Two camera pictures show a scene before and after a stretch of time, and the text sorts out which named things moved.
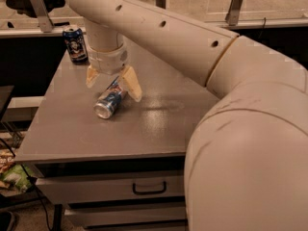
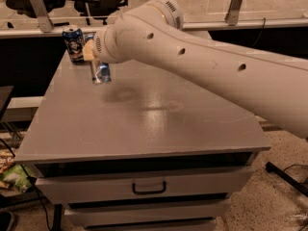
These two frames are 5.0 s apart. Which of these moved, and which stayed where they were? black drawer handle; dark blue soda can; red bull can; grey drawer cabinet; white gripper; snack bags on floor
Moved: white gripper; red bull can
Stayed: snack bags on floor; dark blue soda can; grey drawer cabinet; black drawer handle
